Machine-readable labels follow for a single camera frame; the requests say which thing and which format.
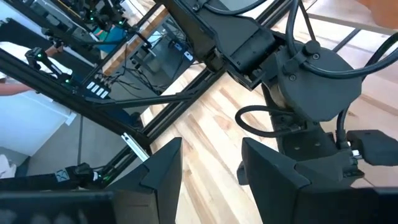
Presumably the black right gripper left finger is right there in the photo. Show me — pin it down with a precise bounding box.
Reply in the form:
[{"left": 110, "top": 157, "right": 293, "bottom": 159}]
[{"left": 105, "top": 137, "right": 184, "bottom": 224}]

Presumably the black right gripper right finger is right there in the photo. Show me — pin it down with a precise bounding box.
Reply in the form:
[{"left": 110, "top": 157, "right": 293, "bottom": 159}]
[{"left": 241, "top": 138, "right": 346, "bottom": 224}]

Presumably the orange mug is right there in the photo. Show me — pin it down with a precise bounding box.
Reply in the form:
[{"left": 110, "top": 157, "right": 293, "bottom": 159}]
[{"left": 357, "top": 0, "right": 398, "bottom": 30}]

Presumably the person's forearm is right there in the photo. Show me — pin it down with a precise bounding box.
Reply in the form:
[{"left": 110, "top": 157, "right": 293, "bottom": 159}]
[{"left": 0, "top": 82, "right": 34, "bottom": 97}]

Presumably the wooden shelf with black legs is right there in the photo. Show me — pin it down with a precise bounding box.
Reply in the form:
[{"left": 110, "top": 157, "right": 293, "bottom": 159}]
[{"left": 298, "top": 0, "right": 398, "bottom": 53}]

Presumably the black device with logo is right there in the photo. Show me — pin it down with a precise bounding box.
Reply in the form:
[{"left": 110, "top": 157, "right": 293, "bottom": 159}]
[{"left": 0, "top": 163, "right": 104, "bottom": 191}]

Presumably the black hub with white labels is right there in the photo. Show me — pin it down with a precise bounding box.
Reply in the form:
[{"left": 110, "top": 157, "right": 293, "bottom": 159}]
[{"left": 85, "top": 80, "right": 111, "bottom": 100}]

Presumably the white table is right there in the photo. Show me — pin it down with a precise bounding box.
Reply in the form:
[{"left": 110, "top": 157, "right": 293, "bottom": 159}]
[{"left": 0, "top": 40, "right": 77, "bottom": 157}]

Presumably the white cloth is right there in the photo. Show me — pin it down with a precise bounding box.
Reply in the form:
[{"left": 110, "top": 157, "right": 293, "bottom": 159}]
[{"left": 0, "top": 154, "right": 17, "bottom": 180}]

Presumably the teal box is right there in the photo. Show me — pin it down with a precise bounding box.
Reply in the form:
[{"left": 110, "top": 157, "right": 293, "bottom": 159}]
[{"left": 93, "top": 26, "right": 127, "bottom": 54}]

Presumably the silver corner bracket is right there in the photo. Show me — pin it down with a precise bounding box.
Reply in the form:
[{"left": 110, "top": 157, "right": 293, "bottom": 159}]
[{"left": 120, "top": 132, "right": 150, "bottom": 163}]

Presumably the black looped cable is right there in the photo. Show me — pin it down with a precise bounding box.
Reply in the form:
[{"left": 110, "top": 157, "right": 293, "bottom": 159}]
[{"left": 234, "top": 105, "right": 300, "bottom": 139}]

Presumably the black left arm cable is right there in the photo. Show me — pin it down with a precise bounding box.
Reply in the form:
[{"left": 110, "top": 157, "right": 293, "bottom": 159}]
[{"left": 284, "top": 0, "right": 398, "bottom": 80}]

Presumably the black aluminium table frame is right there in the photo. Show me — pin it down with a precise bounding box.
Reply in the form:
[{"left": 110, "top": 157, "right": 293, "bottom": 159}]
[{"left": 0, "top": 0, "right": 296, "bottom": 187}]

